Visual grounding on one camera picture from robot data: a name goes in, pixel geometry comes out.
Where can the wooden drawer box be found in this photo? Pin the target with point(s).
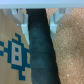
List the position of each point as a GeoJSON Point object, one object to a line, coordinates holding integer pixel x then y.
{"type": "Point", "coordinates": [11, 50]}

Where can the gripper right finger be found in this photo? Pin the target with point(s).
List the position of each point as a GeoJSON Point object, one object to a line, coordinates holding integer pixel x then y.
{"type": "Point", "coordinates": [54, 24]}

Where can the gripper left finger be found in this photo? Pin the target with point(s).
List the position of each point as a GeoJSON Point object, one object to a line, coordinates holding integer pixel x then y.
{"type": "Point", "coordinates": [24, 24]}

